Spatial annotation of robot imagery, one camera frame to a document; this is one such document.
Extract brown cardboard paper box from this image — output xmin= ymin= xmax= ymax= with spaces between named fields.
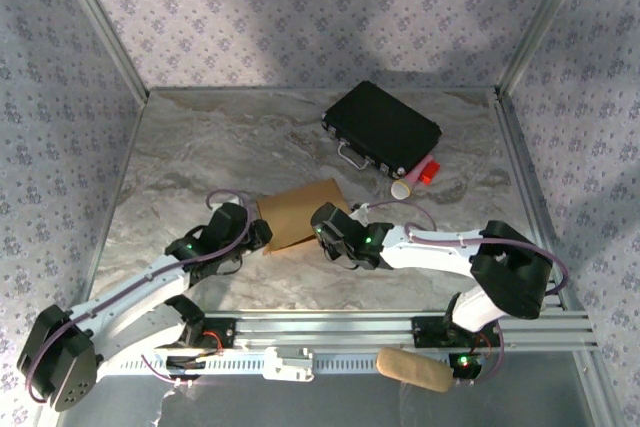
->
xmin=255 ymin=178 xmax=351 ymax=254

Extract pink bottle with white cap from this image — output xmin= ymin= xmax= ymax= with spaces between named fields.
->
xmin=390 ymin=156 xmax=434 ymax=199

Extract black hard case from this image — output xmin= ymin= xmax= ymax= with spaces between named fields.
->
xmin=319 ymin=80 xmax=444 ymax=179

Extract tan foam cushion roll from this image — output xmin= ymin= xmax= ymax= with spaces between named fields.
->
xmin=375 ymin=346 xmax=455 ymax=393

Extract aluminium side rails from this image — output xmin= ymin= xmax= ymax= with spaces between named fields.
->
xmin=492 ymin=89 xmax=596 ymax=318

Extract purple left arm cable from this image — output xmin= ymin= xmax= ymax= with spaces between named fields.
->
xmin=24 ymin=189 xmax=251 ymax=406

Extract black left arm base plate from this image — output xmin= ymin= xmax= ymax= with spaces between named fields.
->
xmin=164 ymin=316 xmax=237 ymax=351

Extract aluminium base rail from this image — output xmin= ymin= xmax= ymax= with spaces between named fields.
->
xmin=59 ymin=311 xmax=599 ymax=353

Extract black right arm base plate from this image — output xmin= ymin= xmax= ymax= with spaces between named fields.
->
xmin=410 ymin=314 xmax=504 ymax=350

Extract white slotted cable duct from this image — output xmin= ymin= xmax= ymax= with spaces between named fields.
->
xmin=107 ymin=356 xmax=381 ymax=376

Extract white plastic bracket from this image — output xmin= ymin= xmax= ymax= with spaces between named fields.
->
xmin=263 ymin=346 xmax=315 ymax=382

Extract aluminium left frame post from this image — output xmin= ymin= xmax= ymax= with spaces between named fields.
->
xmin=49 ymin=0 xmax=150 ymax=101

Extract aluminium frame post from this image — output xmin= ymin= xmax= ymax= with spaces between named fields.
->
xmin=499 ymin=0 xmax=599 ymax=96
xmin=49 ymin=0 xmax=150 ymax=101

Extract aluminium right frame post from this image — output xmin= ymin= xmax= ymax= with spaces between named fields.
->
xmin=499 ymin=0 xmax=599 ymax=96

